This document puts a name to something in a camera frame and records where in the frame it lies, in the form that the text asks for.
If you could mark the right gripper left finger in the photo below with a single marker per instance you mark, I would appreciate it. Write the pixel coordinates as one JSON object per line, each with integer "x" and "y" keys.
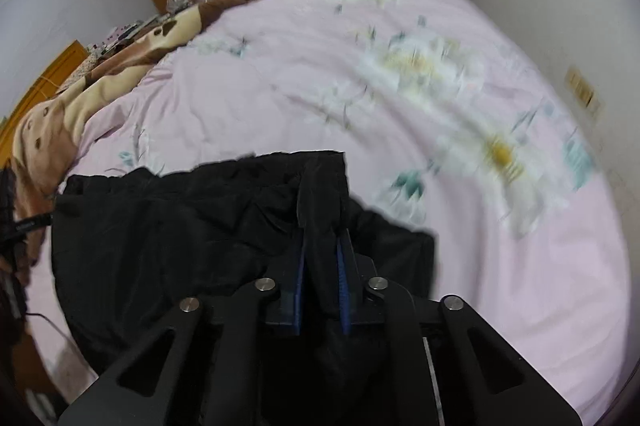
{"x": 193, "y": 367}

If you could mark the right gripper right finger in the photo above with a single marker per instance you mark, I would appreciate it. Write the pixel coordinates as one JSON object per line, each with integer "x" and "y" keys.
{"x": 417, "y": 361}

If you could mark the black puffer jacket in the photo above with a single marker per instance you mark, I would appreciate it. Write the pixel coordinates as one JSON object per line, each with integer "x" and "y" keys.
{"x": 124, "y": 250}

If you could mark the person left hand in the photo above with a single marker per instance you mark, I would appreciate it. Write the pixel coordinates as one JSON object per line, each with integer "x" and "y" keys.
{"x": 14, "y": 260}

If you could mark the brown dog pattern blanket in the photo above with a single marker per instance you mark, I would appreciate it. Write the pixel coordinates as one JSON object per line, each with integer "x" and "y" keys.
{"x": 47, "y": 138}

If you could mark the wooden headboard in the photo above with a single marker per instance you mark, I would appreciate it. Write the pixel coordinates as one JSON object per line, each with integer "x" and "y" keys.
{"x": 45, "y": 87}

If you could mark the pink floral bed sheet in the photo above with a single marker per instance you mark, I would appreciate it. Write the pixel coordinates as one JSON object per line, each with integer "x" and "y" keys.
{"x": 446, "y": 128}

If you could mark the wall power socket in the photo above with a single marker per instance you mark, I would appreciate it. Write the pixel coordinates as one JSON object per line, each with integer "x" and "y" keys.
{"x": 583, "y": 92}

